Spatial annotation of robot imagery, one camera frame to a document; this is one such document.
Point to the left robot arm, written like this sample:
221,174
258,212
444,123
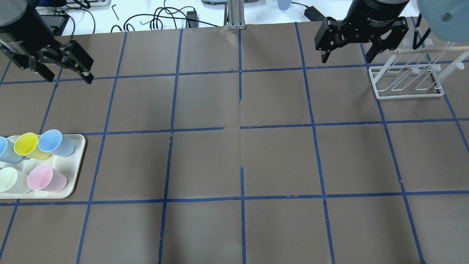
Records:
20,19

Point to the black power adapter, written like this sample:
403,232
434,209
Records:
313,14

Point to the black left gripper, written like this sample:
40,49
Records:
22,33

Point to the pink plastic cup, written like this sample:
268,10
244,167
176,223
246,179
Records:
46,178

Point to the yellow plastic cup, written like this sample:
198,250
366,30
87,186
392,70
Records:
27,145

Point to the cream plastic tray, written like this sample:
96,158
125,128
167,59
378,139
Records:
67,166

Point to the aluminium frame post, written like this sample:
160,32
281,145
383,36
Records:
235,15

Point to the pale green plastic cup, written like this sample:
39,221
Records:
12,181

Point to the light blue plastic cup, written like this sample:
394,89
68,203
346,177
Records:
54,142

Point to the blue cup on desk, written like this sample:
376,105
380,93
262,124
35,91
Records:
284,4

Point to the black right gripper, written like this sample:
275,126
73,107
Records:
374,14

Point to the white wire cup rack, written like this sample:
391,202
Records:
419,73

